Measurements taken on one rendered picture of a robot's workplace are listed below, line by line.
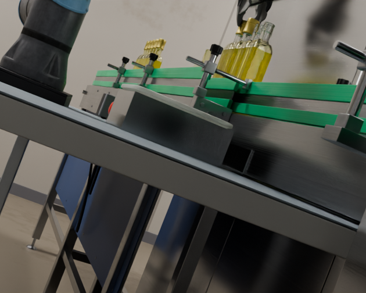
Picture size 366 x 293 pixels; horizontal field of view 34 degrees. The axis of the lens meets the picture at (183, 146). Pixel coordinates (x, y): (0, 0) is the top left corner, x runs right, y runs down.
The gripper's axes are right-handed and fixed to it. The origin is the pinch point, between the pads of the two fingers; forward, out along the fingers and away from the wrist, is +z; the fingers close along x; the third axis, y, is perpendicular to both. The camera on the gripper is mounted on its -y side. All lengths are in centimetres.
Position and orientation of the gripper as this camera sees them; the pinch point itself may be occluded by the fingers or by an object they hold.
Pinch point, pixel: (245, 25)
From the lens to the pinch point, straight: 176.1
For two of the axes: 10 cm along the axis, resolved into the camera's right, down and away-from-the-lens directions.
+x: 8.9, 3.5, 3.0
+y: 2.8, 1.1, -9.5
